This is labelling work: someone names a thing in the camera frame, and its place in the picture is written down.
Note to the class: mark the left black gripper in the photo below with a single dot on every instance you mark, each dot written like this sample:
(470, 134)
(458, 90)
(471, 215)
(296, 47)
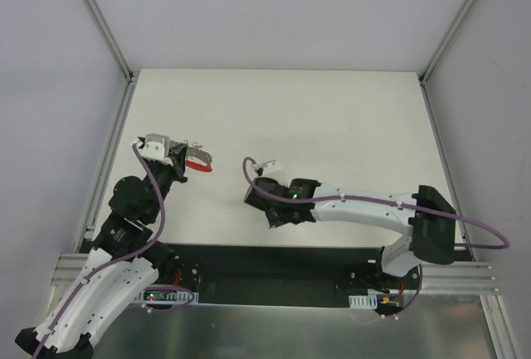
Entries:
(179, 158)

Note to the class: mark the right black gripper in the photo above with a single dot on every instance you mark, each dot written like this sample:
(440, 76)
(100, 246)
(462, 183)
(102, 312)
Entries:
(257, 198)

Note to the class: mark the metal key organizer red handle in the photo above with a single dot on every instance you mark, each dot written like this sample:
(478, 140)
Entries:
(195, 158)

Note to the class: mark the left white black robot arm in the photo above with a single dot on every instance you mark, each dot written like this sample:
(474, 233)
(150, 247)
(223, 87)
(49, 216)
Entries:
(125, 260)

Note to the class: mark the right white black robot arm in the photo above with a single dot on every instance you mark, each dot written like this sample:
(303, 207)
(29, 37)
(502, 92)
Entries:
(427, 236)

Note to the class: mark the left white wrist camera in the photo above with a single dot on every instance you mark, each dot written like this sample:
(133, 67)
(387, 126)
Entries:
(154, 147)

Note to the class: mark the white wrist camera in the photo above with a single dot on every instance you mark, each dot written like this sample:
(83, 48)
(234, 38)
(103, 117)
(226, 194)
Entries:
(154, 147)
(270, 168)

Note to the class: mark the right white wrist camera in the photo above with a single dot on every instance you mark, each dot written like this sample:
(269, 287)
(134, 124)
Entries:
(270, 168)

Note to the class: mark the right white cable duct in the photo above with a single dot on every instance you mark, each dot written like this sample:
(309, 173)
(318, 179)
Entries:
(369, 301)

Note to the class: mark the white cable duct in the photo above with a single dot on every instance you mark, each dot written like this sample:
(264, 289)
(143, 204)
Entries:
(166, 296)
(369, 301)

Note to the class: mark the left white cable duct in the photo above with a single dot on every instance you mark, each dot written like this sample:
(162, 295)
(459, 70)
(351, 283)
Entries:
(166, 296)

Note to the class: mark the left aluminium frame post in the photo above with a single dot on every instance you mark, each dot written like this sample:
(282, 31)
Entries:
(103, 28)

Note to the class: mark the aluminium frame post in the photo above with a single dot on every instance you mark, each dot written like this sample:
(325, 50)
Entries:
(103, 28)
(451, 33)

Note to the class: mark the right aluminium frame post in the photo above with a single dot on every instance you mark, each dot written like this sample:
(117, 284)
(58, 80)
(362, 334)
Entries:
(451, 33)

